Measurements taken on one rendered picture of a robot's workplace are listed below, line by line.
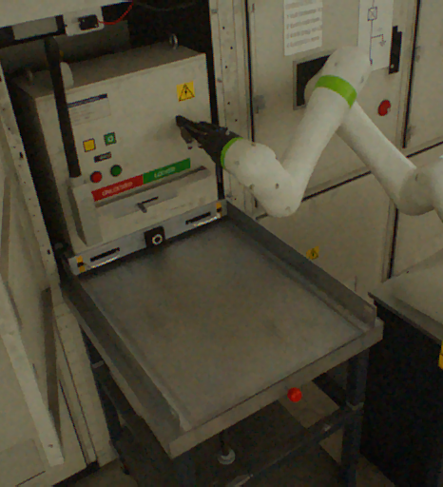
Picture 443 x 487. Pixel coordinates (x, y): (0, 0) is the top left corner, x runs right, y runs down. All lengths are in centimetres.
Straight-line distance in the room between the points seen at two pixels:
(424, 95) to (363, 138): 62
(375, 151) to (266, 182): 51
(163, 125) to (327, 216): 81
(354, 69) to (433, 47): 73
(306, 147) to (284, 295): 40
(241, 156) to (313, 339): 48
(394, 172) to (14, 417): 138
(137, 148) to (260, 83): 43
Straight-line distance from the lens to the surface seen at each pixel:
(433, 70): 240
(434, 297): 171
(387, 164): 183
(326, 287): 163
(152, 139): 172
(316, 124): 158
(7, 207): 141
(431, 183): 172
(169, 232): 186
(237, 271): 173
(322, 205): 222
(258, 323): 155
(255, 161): 139
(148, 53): 180
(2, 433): 206
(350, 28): 203
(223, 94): 181
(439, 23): 235
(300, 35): 190
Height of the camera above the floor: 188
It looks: 34 degrees down
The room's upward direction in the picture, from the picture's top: 5 degrees counter-clockwise
